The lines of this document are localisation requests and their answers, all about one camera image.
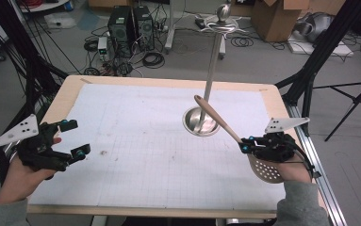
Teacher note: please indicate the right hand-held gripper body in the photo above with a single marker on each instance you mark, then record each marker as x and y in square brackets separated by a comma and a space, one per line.
[275, 147]

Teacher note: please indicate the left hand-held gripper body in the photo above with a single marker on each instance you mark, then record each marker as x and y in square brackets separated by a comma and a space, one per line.
[40, 153]

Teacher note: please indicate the beige slotted spoon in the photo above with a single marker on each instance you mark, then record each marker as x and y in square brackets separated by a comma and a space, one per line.
[216, 114]

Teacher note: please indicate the metal utensil stand with hooks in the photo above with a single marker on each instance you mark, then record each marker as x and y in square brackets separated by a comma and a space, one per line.
[211, 72]

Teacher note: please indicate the person's right hand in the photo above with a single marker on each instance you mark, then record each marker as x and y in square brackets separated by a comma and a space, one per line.
[296, 171]

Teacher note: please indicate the person's left hand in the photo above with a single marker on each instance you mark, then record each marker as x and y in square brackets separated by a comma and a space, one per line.
[18, 185]

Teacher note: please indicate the white grid paper mat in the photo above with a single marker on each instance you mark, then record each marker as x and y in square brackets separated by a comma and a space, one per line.
[137, 125]

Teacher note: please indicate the small white power supply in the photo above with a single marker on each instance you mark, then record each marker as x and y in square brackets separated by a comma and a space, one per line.
[102, 47]

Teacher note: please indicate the black tripod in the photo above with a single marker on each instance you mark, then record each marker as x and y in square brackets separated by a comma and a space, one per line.
[354, 100]

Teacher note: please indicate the black computer tower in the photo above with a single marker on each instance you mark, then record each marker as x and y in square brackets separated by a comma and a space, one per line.
[144, 28]
[120, 31]

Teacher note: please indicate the flat white board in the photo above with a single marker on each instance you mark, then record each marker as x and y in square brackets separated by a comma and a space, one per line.
[322, 50]

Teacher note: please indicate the large cardboard box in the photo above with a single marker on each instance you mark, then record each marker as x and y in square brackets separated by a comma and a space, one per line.
[275, 22]

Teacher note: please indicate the round white table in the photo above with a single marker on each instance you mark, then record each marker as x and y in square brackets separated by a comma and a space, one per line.
[46, 5]

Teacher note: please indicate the grey bag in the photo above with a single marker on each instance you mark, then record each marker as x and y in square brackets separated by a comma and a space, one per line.
[315, 26]

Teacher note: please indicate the white stand leg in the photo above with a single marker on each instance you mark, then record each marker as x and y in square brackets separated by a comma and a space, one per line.
[170, 28]

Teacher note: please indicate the black metal frame stand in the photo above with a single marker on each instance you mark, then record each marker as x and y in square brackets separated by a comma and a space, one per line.
[16, 37]
[325, 40]

